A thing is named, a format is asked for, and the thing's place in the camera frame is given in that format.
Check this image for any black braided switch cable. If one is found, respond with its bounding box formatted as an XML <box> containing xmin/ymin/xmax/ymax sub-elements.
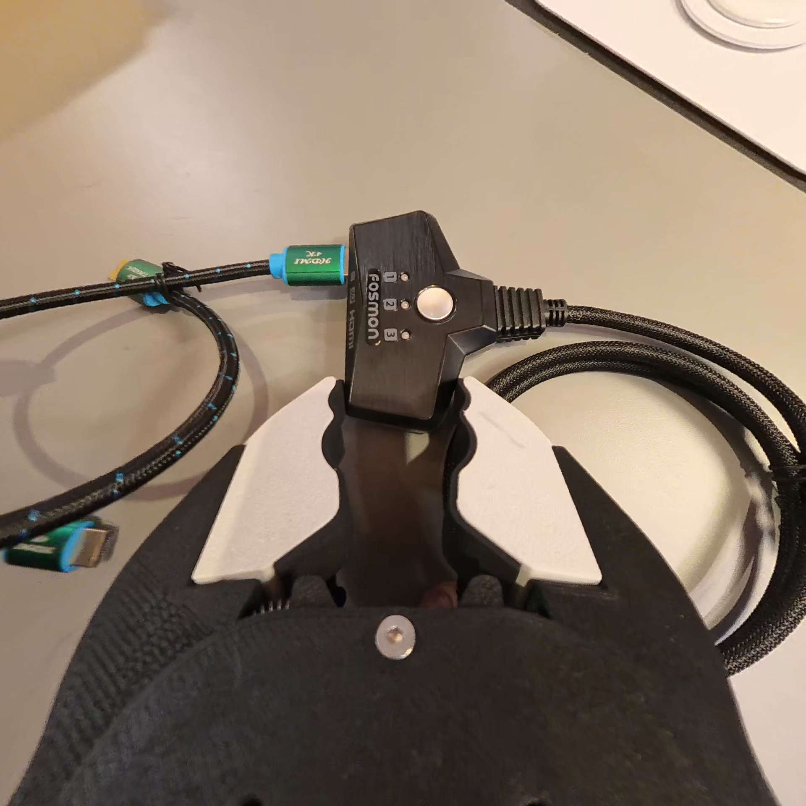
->
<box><xmin>488</xmin><ymin>302</ymin><xmax>806</xmax><ymax>678</ymax></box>

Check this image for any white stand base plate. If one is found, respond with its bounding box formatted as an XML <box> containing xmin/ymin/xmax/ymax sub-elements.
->
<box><xmin>535</xmin><ymin>0</ymin><xmax>806</xmax><ymax>177</ymax></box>

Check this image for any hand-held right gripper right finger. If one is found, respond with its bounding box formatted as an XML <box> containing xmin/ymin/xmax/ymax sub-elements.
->
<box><xmin>442</xmin><ymin>375</ymin><xmax>605</xmax><ymax>608</ymax></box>

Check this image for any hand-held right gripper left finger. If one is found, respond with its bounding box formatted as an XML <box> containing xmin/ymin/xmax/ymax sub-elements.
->
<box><xmin>189</xmin><ymin>375</ymin><xmax>353</xmax><ymax>608</ymax></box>

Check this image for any green plug braided cable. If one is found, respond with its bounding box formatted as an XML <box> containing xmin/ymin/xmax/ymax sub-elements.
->
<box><xmin>0</xmin><ymin>242</ymin><xmax>350</xmax><ymax>547</ymax></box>
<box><xmin>3</xmin><ymin>516</ymin><xmax>120</xmax><ymax>574</ymax></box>

